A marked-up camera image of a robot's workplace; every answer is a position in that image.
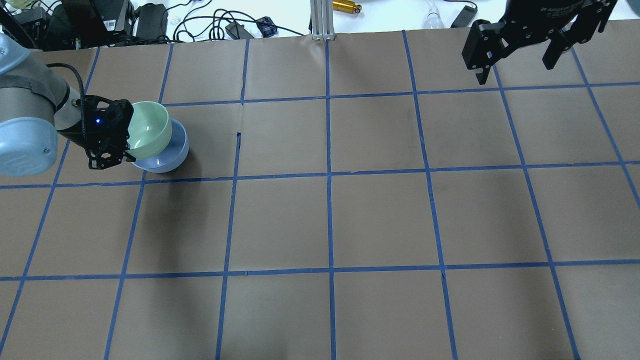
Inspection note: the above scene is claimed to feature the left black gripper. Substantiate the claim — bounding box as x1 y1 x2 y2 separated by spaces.
75 95 136 170

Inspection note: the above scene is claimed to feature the aluminium frame post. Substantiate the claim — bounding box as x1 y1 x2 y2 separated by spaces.
310 0 336 41

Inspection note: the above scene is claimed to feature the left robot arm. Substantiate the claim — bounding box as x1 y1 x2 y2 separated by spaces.
0 34 136 177

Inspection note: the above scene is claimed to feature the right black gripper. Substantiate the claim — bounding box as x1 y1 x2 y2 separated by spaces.
461 0 617 85

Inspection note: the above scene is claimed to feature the yellow tool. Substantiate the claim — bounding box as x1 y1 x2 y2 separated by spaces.
333 0 362 14

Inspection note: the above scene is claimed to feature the white light bulb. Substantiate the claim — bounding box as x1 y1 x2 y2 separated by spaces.
423 0 445 29

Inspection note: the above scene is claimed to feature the green bowl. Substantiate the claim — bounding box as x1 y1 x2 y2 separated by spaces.
126 101 173 160

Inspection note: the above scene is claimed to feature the blue bowl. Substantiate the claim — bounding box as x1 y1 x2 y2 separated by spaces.
132 118 190 174

